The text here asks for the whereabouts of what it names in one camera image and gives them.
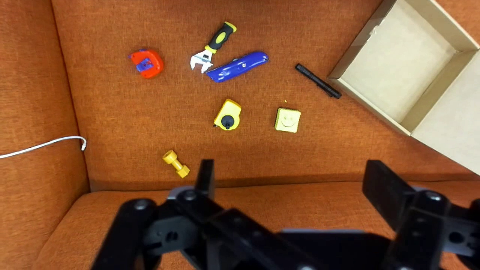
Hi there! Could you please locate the yellow and black tape measure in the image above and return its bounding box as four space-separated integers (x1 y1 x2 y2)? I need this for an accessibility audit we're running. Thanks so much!
213 97 243 133

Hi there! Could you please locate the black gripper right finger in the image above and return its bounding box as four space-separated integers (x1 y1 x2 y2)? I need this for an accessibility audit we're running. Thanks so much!
362 159 480 270

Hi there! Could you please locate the black marker pen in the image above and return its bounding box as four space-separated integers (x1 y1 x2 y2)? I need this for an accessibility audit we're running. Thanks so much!
294 61 344 100

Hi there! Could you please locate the thin white cable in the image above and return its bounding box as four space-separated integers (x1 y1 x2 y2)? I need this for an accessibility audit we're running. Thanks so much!
0 135 89 162

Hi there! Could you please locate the open cardboard box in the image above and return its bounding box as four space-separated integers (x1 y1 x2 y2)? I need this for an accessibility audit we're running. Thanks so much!
327 0 480 177

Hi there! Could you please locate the blue toy knife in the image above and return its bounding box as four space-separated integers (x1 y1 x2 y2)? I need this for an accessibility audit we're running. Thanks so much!
204 49 270 84

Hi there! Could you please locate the yellow toy dumbbell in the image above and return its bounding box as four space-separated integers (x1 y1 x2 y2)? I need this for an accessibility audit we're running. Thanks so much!
161 148 192 180

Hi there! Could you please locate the orange fabric sofa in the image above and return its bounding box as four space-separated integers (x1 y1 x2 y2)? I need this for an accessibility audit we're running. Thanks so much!
0 0 480 270

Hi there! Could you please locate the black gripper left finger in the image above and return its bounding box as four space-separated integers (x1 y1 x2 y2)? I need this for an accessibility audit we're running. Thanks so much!
92 157 312 270

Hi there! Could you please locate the yellow smiley square block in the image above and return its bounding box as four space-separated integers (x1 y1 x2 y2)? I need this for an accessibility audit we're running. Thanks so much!
273 106 303 135

